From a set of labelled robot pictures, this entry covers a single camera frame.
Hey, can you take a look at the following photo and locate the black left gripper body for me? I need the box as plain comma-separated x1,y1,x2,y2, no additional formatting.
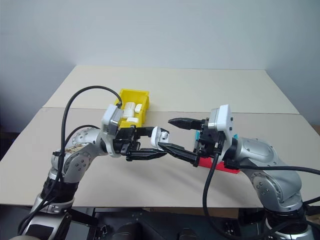
112,125,141,157

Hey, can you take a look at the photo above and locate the yellow plastic bin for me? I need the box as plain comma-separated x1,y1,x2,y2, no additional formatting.
113,88,151,129

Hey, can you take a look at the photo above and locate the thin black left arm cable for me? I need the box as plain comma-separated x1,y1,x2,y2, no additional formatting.
61,124,102,148

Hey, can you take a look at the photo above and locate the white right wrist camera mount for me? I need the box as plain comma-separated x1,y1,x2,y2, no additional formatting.
208,104,235,141

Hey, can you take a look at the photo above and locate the teal plastic holder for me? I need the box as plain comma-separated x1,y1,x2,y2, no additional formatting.
194,130,239,144

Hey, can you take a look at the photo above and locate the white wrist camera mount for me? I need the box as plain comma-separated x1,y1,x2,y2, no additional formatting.
100,104,126,159
208,104,235,141

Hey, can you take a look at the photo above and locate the dark rounded shape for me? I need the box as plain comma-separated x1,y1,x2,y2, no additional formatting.
178,226,201,240
116,223,141,240

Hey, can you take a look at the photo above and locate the red flat tray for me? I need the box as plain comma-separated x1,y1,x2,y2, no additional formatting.
196,156,241,175

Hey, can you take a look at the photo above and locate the white ribbed case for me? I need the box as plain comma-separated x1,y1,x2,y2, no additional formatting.
123,101,137,119

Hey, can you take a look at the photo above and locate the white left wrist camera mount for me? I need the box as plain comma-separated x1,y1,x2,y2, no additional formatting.
100,104,126,159

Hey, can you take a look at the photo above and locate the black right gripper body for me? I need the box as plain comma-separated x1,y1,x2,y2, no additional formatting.
193,117,227,161

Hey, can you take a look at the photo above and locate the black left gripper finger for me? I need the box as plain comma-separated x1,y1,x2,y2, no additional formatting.
134,126,157,138
125,148,168,162

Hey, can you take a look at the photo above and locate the white earbud case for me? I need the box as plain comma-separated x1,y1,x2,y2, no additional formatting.
150,126,166,147

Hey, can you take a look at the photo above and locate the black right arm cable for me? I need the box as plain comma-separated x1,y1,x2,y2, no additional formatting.
201,143,242,237
224,159,320,176

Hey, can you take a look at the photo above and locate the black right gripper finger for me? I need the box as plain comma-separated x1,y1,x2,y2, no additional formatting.
158,142,201,168
167,117,204,131

